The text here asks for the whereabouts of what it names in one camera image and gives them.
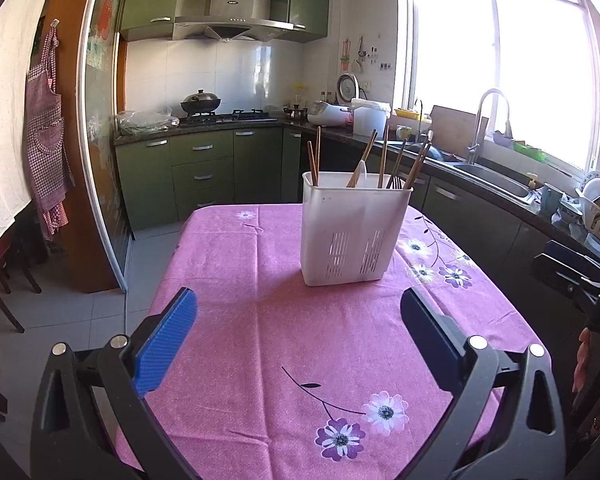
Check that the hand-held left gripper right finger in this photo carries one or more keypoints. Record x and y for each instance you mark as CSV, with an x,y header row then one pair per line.
x,y
430,330

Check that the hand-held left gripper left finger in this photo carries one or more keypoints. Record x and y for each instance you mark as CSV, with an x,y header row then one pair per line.
x,y
165,345

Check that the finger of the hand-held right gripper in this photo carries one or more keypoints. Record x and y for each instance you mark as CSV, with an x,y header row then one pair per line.
x,y
560,277
575,257

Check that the white plastic utensil holder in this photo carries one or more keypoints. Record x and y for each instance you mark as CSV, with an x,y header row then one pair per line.
x,y
350,230

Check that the bunch of wooden chopsticks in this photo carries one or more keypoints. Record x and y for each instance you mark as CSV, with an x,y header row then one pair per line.
x,y
383,160

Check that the person's right hand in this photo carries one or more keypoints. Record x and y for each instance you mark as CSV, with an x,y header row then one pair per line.
x,y
581,360

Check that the grey cup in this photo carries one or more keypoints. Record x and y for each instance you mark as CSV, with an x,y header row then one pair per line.
x,y
551,200

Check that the green base cabinet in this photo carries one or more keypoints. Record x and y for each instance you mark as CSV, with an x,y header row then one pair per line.
x,y
205,175
480,230

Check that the steel sink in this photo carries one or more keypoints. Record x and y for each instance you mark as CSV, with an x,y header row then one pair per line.
x,y
495,180

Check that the green plastic basket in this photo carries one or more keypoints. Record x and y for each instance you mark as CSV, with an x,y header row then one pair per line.
x,y
530,151

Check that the pink floral tablecloth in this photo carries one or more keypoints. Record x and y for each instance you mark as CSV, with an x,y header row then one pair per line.
x,y
280,320

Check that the steel kitchen faucet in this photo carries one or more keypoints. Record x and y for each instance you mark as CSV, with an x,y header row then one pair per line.
x,y
475,145

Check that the black utensil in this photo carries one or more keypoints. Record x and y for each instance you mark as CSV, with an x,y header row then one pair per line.
x,y
394,180

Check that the dark round pan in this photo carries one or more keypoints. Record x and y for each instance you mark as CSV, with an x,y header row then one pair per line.
x,y
436,152

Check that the wooden cutting board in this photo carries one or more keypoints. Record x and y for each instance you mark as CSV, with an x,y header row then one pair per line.
x,y
452,130

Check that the black built-in appliance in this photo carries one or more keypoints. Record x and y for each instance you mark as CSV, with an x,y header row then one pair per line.
x,y
337,160

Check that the white mug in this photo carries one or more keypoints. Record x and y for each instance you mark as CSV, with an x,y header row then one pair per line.
x,y
403,133

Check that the kitchen window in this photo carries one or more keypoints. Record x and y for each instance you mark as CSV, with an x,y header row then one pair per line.
x,y
530,60

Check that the thin black faucet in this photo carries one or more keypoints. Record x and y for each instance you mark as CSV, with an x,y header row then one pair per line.
x,y
419,120

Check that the yellow tray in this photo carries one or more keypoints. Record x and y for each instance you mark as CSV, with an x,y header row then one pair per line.
x,y
411,114

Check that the white lidded bucket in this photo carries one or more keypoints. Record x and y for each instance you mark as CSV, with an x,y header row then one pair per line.
x,y
370,120

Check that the glass sliding door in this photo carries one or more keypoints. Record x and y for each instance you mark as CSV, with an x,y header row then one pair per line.
x,y
105,135

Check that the plastic bag of vegetables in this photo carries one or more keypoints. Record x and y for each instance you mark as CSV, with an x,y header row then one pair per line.
x,y
147,121

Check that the white rice cooker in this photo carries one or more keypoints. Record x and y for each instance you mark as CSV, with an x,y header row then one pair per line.
x,y
330,114

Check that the black gas stove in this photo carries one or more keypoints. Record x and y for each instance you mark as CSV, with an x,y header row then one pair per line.
x,y
230,116

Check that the checked apron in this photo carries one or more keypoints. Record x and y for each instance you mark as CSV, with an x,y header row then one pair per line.
x,y
45,135

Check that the black wok with lid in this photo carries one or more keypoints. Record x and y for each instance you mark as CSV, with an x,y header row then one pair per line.
x,y
200,101

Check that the round silver cooker lid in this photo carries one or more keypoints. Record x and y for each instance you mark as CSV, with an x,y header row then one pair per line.
x,y
347,89

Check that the small cooking pot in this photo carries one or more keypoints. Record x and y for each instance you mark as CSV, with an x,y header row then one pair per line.
x,y
295,111

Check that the white hanging sheet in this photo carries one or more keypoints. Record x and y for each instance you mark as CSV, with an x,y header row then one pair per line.
x,y
5,110

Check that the steel range hood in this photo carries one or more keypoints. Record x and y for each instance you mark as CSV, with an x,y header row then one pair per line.
x,y
230,5

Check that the green wall cabinet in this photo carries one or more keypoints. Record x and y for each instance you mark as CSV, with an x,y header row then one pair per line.
x,y
150,5

